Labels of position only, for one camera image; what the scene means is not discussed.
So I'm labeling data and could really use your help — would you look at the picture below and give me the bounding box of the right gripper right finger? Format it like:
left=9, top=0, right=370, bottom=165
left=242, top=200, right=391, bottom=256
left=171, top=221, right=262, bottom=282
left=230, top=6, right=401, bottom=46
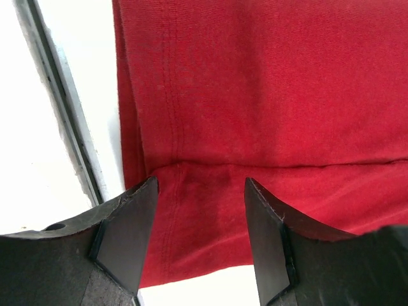
left=244, top=178, right=407, bottom=305

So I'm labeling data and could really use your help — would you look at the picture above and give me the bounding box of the aluminium rail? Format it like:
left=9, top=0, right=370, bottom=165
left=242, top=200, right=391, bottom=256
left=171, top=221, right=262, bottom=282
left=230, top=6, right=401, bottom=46
left=13, top=1, right=103, bottom=207

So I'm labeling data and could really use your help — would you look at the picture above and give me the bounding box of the red t-shirt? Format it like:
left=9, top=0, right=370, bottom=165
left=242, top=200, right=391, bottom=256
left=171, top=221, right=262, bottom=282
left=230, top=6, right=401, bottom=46
left=112, top=1, right=407, bottom=288

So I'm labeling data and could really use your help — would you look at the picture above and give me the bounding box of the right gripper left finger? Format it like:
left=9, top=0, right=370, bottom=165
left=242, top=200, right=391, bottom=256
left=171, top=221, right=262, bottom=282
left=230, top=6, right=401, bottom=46
left=1, top=177, right=158, bottom=305

